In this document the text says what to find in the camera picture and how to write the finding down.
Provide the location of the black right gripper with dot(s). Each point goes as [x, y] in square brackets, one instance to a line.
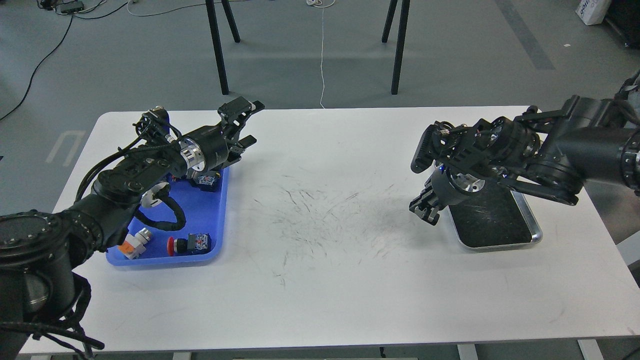
[447, 187]

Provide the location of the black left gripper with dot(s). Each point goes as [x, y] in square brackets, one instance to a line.
[216, 147]

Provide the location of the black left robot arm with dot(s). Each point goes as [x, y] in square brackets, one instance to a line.
[41, 296]

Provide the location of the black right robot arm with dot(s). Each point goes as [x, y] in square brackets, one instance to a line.
[549, 155]

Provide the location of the silver metal tray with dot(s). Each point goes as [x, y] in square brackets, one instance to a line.
[495, 219]

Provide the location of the blue plastic tray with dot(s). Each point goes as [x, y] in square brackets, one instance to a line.
[205, 213]

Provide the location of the black table leg left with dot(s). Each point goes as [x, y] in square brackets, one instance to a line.
[211, 16]

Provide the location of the black table leg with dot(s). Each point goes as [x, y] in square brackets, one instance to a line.
[401, 38]
[211, 16]

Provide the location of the black table leg right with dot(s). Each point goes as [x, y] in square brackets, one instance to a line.
[401, 38]

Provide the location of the orange grey connector block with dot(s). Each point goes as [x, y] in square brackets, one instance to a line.
[135, 244]

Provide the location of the white cardboard box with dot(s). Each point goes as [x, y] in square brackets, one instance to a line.
[592, 12]

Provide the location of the green push button switch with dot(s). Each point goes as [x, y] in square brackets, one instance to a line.
[207, 181]

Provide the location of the red push button switch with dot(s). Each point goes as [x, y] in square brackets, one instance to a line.
[193, 244]

